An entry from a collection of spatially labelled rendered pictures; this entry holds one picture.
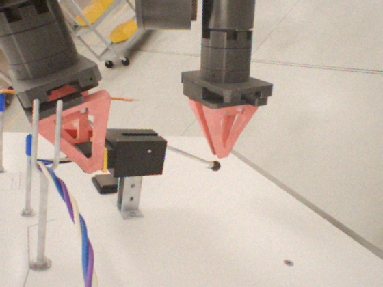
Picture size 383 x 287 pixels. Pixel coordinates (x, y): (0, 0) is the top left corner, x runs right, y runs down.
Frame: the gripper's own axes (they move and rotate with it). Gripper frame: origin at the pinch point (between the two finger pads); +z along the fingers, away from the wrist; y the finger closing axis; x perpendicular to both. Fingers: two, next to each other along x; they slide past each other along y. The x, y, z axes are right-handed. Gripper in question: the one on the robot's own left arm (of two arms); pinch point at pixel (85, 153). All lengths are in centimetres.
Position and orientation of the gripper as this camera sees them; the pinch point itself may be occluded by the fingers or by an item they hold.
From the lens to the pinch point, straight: 38.1
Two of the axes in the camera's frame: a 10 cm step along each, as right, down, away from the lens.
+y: 4.9, 3.3, -8.1
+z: 2.2, 8.5, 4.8
